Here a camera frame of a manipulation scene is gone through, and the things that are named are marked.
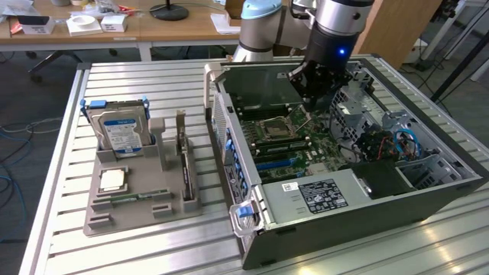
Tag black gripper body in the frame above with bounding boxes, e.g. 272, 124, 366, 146
302, 28, 359, 98

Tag black RAM slot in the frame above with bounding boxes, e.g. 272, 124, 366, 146
241, 111, 289, 120
238, 106, 288, 115

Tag metal socket cover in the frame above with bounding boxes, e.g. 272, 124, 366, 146
286, 104, 314, 135

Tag perforated metal drive cage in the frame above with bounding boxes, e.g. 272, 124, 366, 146
329, 68, 386, 144

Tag CPU socket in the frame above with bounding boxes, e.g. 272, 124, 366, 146
258, 117, 297, 138

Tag green motherboard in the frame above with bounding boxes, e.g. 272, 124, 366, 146
238, 103, 351, 184

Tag wooden cabinet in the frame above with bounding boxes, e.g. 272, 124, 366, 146
353, 0, 443, 69

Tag small white cabinet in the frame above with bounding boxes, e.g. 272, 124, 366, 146
402, 37, 429, 65

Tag RAM module with white label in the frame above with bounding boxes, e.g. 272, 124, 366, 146
256, 137, 312, 155

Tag black expansion slot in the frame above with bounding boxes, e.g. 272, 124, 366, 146
253, 153, 297, 164

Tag blue card retention bar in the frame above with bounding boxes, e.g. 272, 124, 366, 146
224, 128, 252, 201

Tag white paper sheets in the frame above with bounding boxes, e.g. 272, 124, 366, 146
210, 13, 242, 36

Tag blue expansion slot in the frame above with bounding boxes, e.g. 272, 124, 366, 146
256, 159, 301, 172

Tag brown cardboard box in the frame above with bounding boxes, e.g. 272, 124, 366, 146
224, 0, 245, 20

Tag black stand pole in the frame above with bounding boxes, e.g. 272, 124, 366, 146
429, 0, 489, 104

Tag wooden desk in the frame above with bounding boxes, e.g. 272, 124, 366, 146
0, 0, 244, 62

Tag grey metal disk bay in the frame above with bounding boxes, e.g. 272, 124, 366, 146
397, 148, 465, 190

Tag black lamp base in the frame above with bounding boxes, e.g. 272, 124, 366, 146
148, 0, 190, 21

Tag graphics card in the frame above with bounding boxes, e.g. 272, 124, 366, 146
174, 109, 194, 201

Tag grey power supply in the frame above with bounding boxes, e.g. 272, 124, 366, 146
261, 168, 373, 226

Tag hard disk with blue carrier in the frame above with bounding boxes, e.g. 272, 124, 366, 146
78, 96, 152, 159

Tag grey parts rack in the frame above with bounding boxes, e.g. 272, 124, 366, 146
82, 110, 204, 238

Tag dark grey PC case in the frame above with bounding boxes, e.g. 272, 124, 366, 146
204, 56, 489, 270

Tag plain white box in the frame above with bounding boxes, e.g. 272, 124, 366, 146
100, 14, 129, 33

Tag clear plastic bag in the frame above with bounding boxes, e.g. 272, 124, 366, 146
90, 0, 128, 14

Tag silver CPU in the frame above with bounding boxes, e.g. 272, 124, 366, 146
97, 169, 126, 193

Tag white box with round hole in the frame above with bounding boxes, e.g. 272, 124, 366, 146
65, 15, 104, 37

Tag green RAM stick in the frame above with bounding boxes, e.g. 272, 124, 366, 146
110, 192, 169, 205

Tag black chair base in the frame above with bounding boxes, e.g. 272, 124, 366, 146
25, 50, 84, 83

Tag white labelled box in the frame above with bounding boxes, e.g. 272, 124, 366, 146
20, 23, 56, 35

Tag small black box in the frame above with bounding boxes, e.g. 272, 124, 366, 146
17, 15, 50, 26

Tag crumpled white paper pile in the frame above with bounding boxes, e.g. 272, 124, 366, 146
0, 0, 36, 18

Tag beige case handle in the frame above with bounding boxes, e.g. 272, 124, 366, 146
204, 63, 230, 109

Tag blue wire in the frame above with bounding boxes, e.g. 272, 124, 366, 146
393, 128, 423, 161

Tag black wire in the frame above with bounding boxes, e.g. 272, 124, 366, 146
336, 137, 367, 162

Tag red wire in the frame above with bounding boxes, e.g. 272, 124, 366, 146
377, 136, 394, 160

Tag grey case latch handle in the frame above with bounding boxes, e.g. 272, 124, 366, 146
228, 197, 265, 237

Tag grey floor cable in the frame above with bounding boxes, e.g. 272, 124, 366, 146
0, 117, 61, 135

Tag blue floor cable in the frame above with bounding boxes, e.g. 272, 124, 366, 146
0, 164, 28, 244

